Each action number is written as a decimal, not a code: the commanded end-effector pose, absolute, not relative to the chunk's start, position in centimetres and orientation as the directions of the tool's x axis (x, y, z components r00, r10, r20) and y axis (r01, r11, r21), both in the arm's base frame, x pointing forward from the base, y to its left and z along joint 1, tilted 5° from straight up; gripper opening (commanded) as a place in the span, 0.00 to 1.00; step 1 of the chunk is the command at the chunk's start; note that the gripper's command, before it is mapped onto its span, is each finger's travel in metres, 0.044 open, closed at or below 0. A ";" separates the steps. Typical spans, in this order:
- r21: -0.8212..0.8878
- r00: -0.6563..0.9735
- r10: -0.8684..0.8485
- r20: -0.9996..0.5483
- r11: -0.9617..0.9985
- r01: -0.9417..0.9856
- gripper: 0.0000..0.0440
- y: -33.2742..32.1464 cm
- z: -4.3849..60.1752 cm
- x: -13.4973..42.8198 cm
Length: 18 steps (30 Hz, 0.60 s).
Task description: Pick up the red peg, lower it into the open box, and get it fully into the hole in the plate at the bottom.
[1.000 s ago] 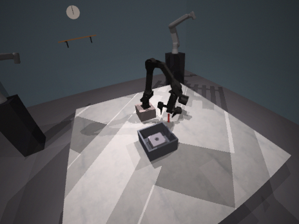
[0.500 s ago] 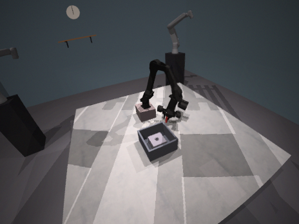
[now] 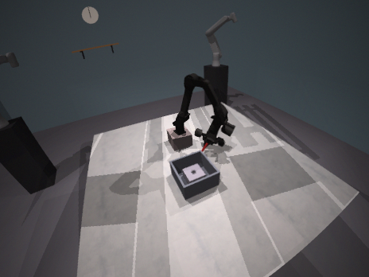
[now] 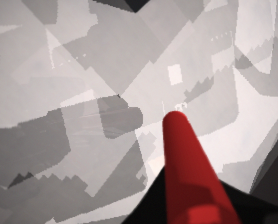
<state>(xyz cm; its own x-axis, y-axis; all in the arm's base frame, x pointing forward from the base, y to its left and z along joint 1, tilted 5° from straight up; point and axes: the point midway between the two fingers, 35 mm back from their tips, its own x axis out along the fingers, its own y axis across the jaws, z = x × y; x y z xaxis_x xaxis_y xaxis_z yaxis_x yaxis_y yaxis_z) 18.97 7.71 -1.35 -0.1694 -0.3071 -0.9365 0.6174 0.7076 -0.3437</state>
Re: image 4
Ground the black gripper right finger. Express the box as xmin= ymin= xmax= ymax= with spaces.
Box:
xmin=219 ymin=179 xmax=278 ymax=224

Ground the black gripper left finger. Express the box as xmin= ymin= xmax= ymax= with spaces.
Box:
xmin=122 ymin=165 xmax=168 ymax=224

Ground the red peg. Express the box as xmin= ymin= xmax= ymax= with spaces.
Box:
xmin=162 ymin=111 xmax=240 ymax=224

